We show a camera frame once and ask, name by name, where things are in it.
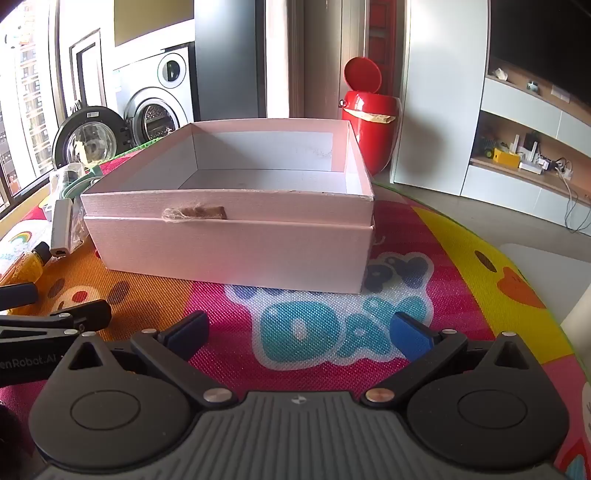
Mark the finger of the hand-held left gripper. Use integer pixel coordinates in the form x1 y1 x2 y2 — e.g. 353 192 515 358
0 282 38 311
0 299 113 344

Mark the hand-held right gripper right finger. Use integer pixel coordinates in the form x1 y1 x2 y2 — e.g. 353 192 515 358
360 311 532 409

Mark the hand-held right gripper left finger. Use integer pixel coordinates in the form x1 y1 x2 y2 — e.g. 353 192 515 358
68 310 234 409

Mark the yellow bottle with black cap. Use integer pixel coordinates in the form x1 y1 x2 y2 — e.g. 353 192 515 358
0 241 51 285

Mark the pink cardboard box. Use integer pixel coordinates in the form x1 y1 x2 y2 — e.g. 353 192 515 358
81 117 376 295

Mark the white power bank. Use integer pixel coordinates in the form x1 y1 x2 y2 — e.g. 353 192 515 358
48 198 75 257

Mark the colourful cartoon play mat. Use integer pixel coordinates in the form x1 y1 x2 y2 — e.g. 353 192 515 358
0 157 575 480

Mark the clear plastic cup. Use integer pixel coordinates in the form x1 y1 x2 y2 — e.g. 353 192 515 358
50 163 88 200

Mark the black round washing machine door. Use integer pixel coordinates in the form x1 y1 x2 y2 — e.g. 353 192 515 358
52 106 131 171

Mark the red trash bin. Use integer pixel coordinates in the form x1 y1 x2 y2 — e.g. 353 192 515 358
339 56 402 175

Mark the white router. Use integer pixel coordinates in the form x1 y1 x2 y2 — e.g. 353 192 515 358
518 140 544 175

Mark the white tall cabinet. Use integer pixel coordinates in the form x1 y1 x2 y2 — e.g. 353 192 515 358
389 0 491 197

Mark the silver washing machine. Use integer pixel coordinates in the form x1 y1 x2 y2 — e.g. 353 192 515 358
113 44 197 151

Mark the white wooden shelf unit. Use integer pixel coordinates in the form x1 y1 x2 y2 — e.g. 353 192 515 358
462 55 591 232

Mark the tall grey panel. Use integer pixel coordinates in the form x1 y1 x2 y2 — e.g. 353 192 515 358
194 0 269 123

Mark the black television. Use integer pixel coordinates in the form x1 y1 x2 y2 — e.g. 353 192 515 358
488 0 591 101

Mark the green ring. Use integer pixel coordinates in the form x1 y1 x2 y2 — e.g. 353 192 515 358
69 167 105 200

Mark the tangle of cables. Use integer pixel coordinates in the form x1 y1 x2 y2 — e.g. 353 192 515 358
551 158 591 232

